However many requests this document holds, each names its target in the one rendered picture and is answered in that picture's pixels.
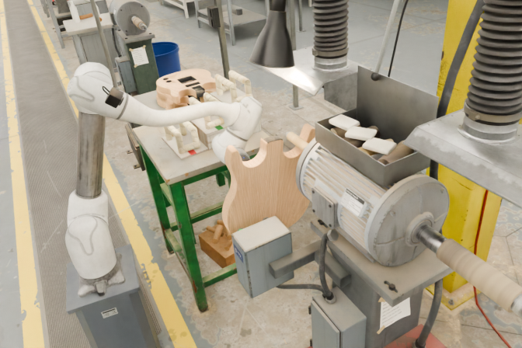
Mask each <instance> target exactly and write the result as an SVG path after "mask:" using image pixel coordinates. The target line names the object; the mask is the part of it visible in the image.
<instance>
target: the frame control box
mask: <svg viewBox="0 0 522 348"><path fill-rule="evenodd" d="M231 238H232V243H233V248H234V254H235V262H236V267H237V273H238V280H239V281H240V283H241V284H242V286H243V287H244V288H245V290H246V291H247V293H248V294H249V296H250V297H251V298H254V297H256V296H258V295H260V294H262V293H264V292H266V291H268V290H270V289H272V288H274V287H277V288H279V289H313V290H318V291H321V292H322V293H323V294H322V296H323V297H324V300H325V292H324V290H323V288H322V286H321V285H318V284H283V283H285V282H287V281H289V280H291V279H293V278H294V271H292V272H290V273H287V274H285V275H283V276H282V277H279V278H277V279H275V278H274V277H273V276H272V274H271V273H270V269H269V263H271V262H273V261H275V260H277V259H279V258H282V257H284V256H286V255H288V254H290V253H292V252H293V250H292V237H291V231H290V230H289V229H288V227H287V226H286V225H285V224H284V223H283V222H282V221H281V220H280V219H279V218H278V217H277V216H272V217H270V218H267V219H266V220H263V221H261V222H258V223H256V224H253V225H251V226H249V227H247V228H244V229H242V230H240V231H237V232H235V233H232V234H231Z"/></svg>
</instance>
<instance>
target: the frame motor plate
mask: <svg viewBox="0 0 522 348"><path fill-rule="evenodd" d="M310 223H311V229H312V230H313V231H314V232H315V233H316V234H317V235H318V236H319V237H320V238H322V236H323V235H324V234H325V233H327V232H329V230H335V229H331V228H330V227H329V226H328V225H327V224H325V223H324V222H323V221H322V220H321V219H320V218H319V217H318V218H316V219H315V220H312V221H311V222H310ZM336 231H337V230H336ZM337 232H338V231H337ZM338 234H339V237H338V239H337V240H336V241H327V245H328V246H329V247H330V248H331V249H332V250H333V251H335V252H336V253H337V254H338V255H339V256H340V257H341V258H342V259H343V260H344V261H345V262H346V263H347V264H348V265H349V266H350V267H351V268H352V269H353V270H354V271H355V272H356V273H357V274H358V275H359V276H360V277H361V278H362V279H364V280H365V281H366V282H367V283H368V284H369V285H370V286H371V287H372V288H373V289H374V290H375V291H376V292H377V293H378V294H379V295H380V296H381V297H382V298H383V299H384V300H385V301H386V302H387V303H388V304H389V305H390V306H391V307H394V306H396V305H397V304H399V303H401V302H402V301H404V300H406V299H407V298H410V297H411V296H413V295H414V294H416V293H418V292H420V291H421V290H423V289H424V288H426V287H428V286H430V285H431V284H433V283H435V282H437V281H438V280H440V279H442V278H443V277H445V276H446V275H448V274H450V273H452V272H454V271H453V270H452V269H451V268H450V267H449V266H447V265H446V264H444V263H443V262H441V261H440V260H439V259H438V258H437V254H436V253H434V252H433V251H431V250H430V249H428V248H426V249H425V250H424V251H423V252H422V253H421V254H420V255H418V256H417V257H416V258H415V259H413V260H412V261H410V262H408V263H405V264H403V265H401V266H383V265H381V264H380V263H379V262H378V261H377V262H375V263H372V262H371V261H370V260H369V259H368V258H367V257H366V256H365V255H364V254H363V253H362V252H360V251H359V250H358V249H357V248H356V247H355V246H354V245H352V244H351V243H350V242H349V241H348V240H347V239H346V238H345V237H343V236H342V235H341V234H340V233H339V232H338Z"/></svg>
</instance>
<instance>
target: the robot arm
mask: <svg viewBox="0 0 522 348"><path fill-rule="evenodd" d="M103 86H105V87H106V88H107V89H108V90H109V91H110V90H111V89H112V87H113V81H112V78H111V75H110V71H109V70H108V68H107V67H105V66H104V65H102V64H100V63H95V62H86V63H84V64H82V65H80V66H79V67H78V68H77V69H76V71H75V74H74V78H72V79H71V80H70V82H69V83H68V87H67V93H68V96H69V97H70V98H71V99H72V100H73V101H74V102H75V106H76V108H77V109H78V147H77V172H76V190H74V191H73V192H72V193H71V194H70V196H69V201H68V229H67V231H66V235H65V243H66V246H67V250H68V253H69V256H70V257H71V261H72V262H73V264H74V266H75V269H76V270H77V271H78V275H79V290H78V296H79V297H80V298H82V297H84V296H86V295H87V294H91V293H93V292H96V291H98V294H99V296H100V297H102V296H104V295H105V294H106V289H107V288H108V287H112V286H114V285H119V284H123V283H124V282H125V281H126V280H125V277H124V275H123V271H122V265H121V258H122V255H121V253H120V252H117V253H115V250H114V247H113V242H112V239H111V236H110V231H109V228H108V197H107V195H106V193H105V192H104V191H103V190H102V180H103V154H104V141H105V128H106V117H110V118H113V119H116V120H122V121H127V122H131V123H134V124H140V125H144V126H148V127H168V126H172V125H176V124H181V123H184V122H187V121H191V120H195V119H199V118H202V117H208V116H213V115H215V116H220V117H222V118H223V119H224V123H225V125H227V126H228V127H227V129H226V130H225V132H224V133H223V134H219V135H217V136H216V137H214V139H213V141H212V148H213V151H214V153H215V155H216V156H217V157H218V158H219V159H220V160H221V161H222V162H223V163H224V164H225V159H224V155H225V151H226V148H227V147H228V146H229V145H232V146H233V147H234V148H235V149H237V150H238V152H239V154H240V156H241V159H242V161H244V162H246V161H249V160H251V159H250V158H249V155H248V154H247V153H246V152H245V146H246V143H247V141H248V139H249V138H250V137H251V135H252V134H253V132H254V131H255V129H256V127H257V125H258V123H259V120H260V118H261V116H262V112H263V108H262V104H261V103H260V102H258V101H257V100H256V99H254V98H253V97H251V96H247V97H245V98H244V99H242V100H241V102H240V103H237V102H234V103H232V104H228V103H222V102H206V103H199V104H195V105H191V106H184V107H180V108H176V109H172V110H153V109H151V108H149V107H147V106H145V105H144V104H142V103H140V102H139V101H137V100H136V99H135V98H133V97H132V96H130V95H128V94H126V93H125V92H123V91H121V90H120V91H121V92H123V93H124V100H123V102H122V103H121V105H120V106H118V107H117V108H114V107H112V106H110V105H108V104H106V103H105V100H106V97H107V94H106V93H105V92H104V91H103Z"/></svg>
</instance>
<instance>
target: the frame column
mask: <svg viewBox="0 0 522 348"><path fill-rule="evenodd" d="M329 249H330V251H331V253H332V256H333V257H334V258H335V259H336V260H337V261H338V262H339V263H340V264H341V265H342V266H343V267H344V268H345V269H346V270H347V271H348V272H349V273H350V274H351V282H350V284H347V285H346V286H345V287H342V288H340V287H339V286H338V285H337V284H336V283H335V282H334V281H333V280H332V288H334V287H336V286H337V287H338V288H339V289H340V290H341V291H342V292H343V293H344V294H345V295H346V296H347V297H348V298H349V299H350V300H351V301H352V302H353V303H354V304H355V305H356V306H357V307H358V308H359V310H360V311H361V312H362V313H363V314H364V315H365V316H366V318H367V322H366V335H365V347H364V348H383V347H384V346H386V345H388V344H389V343H391V342H392V341H394V340H396V339H397V338H399V337H400V336H402V335H404V334H405V333H407V332H408V331H410V330H411V329H414V328H415V327H417V326H418V323H419V313H420V309H421V304H422V298H423V290H421V291H420V292H418V293H416V294H414V295H413V296H411V297H410V298H407V299H406V300H404V301H402V302H401V303H399V304H397V305H396V306H394V307H391V306H390V305H389V304H388V303H387V302H386V301H385V300H384V299H383V298H382V297H381V296H380V295H379V294H378V293H377V292H376V291H375V290H374V289H373V288H372V287H371V286H370V285H369V284H368V283H367V282H366V281H365V280H364V279H362V278H361V277H360V276H359V275H358V274H357V273H356V272H355V271H354V270H353V269H352V268H351V267H350V266H349V265H348V264H347V263H346V262H345V261H344V260H343V259H342V258H341V257H340V256H339V255H338V254H337V253H336V252H335V251H333V250H332V249H331V248H330V247H329Z"/></svg>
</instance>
